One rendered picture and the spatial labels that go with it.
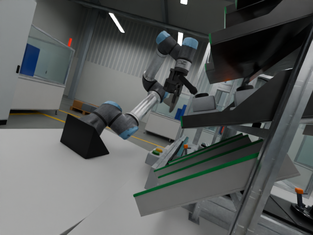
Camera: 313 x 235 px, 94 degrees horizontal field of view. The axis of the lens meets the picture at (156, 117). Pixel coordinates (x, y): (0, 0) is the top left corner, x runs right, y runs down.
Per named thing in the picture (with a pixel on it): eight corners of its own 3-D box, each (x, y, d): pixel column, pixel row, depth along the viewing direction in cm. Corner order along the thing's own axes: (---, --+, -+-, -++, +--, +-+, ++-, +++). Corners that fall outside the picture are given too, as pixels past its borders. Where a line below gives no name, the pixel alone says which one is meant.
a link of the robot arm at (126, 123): (106, 129, 91) (152, 86, 124) (124, 144, 92) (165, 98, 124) (109, 121, 82) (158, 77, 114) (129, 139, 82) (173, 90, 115)
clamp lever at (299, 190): (298, 208, 61) (297, 189, 61) (295, 205, 63) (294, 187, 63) (309, 209, 60) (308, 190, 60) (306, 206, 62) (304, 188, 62)
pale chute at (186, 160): (159, 185, 44) (153, 170, 45) (173, 173, 56) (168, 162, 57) (257, 151, 34) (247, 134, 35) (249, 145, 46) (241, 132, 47)
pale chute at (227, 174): (140, 217, 30) (132, 194, 31) (164, 191, 42) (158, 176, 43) (302, 175, 20) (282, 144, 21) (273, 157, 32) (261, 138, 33)
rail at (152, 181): (144, 188, 62) (152, 164, 62) (174, 148, 148) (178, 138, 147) (155, 194, 61) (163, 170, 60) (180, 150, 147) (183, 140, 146)
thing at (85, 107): (69, 109, 566) (72, 99, 563) (82, 109, 645) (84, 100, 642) (97, 119, 555) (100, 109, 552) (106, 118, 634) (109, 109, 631)
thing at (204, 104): (188, 126, 31) (185, 95, 32) (192, 127, 35) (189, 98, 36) (231, 122, 28) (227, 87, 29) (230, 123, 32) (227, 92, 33)
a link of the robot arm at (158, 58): (143, 76, 123) (168, 25, 80) (153, 85, 123) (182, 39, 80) (134, 84, 117) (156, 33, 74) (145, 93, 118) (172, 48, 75)
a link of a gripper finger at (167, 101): (161, 109, 74) (166, 92, 74) (172, 113, 73) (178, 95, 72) (159, 109, 71) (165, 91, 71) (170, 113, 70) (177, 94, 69)
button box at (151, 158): (144, 162, 78) (147, 152, 78) (155, 154, 99) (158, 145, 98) (156, 168, 77) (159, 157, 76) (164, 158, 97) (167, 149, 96)
